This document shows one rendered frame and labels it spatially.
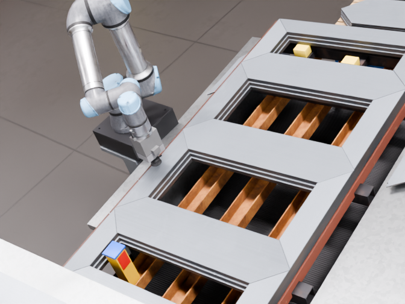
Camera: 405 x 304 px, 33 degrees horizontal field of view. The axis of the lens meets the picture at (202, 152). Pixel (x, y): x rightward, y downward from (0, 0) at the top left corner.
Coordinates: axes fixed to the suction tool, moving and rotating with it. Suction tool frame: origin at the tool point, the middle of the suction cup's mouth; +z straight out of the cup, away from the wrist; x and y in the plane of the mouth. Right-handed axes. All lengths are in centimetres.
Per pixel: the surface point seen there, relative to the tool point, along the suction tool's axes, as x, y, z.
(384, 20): -23, 114, 5
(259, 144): -26.3, 28.7, 3.7
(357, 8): -6, 118, 5
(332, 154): -54, 37, 4
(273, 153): -34.4, 27.5, 3.7
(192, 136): 1.3, 19.7, 3.7
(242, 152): -23.3, 22.5, 3.7
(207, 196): -13.5, 7.1, 18.2
